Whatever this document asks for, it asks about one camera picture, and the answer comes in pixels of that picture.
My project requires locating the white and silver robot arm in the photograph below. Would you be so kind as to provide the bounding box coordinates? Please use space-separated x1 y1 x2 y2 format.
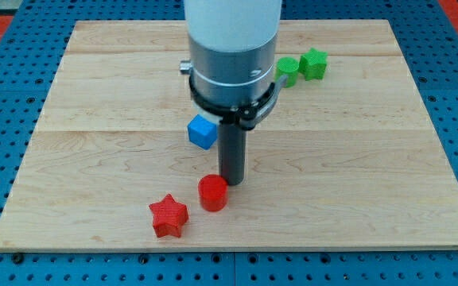
184 0 281 107

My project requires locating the red star block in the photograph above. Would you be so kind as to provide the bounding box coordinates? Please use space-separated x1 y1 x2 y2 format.
149 194 189 238

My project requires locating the green star block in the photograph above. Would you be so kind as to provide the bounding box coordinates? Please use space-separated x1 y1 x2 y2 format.
299 48 328 81

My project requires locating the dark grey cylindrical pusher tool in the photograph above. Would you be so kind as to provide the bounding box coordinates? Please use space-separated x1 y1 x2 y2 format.
218 124 246 186

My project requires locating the blue cube block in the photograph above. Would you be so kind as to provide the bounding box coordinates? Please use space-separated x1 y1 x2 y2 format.
187 115 217 150

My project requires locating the red cylinder block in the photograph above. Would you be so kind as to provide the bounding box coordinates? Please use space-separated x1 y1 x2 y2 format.
198 174 228 212

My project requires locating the green cylinder block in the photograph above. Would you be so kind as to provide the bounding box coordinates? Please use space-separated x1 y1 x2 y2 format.
275 56 299 87

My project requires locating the light wooden board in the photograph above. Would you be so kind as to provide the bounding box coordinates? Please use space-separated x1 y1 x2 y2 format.
0 20 458 253

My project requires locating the black tool clamp ring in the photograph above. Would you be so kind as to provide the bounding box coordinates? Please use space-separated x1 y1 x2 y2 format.
188 74 289 131

